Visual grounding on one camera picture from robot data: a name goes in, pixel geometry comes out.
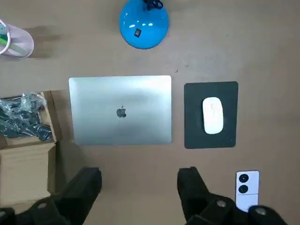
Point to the pink mesh pen cup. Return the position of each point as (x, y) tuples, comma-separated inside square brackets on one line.
[(21, 39)]

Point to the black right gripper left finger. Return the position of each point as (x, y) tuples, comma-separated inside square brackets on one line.
[(77, 197)]

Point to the silver laptop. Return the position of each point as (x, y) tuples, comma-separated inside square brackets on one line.
[(105, 98)]

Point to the pale lilac flip phone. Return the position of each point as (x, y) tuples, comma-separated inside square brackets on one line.
[(254, 199)]

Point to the open cardboard box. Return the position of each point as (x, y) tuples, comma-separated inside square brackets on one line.
[(23, 164)]

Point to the green pen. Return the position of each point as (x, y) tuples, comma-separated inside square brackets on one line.
[(3, 41)]

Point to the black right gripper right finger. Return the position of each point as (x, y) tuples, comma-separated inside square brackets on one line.
[(197, 201)]

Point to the white computer mouse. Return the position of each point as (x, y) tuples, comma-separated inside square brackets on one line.
[(212, 114)]

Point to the black mouse pad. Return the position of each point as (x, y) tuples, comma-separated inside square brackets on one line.
[(192, 117)]

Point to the plastic bag of black parts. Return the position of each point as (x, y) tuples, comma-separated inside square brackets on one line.
[(23, 122)]

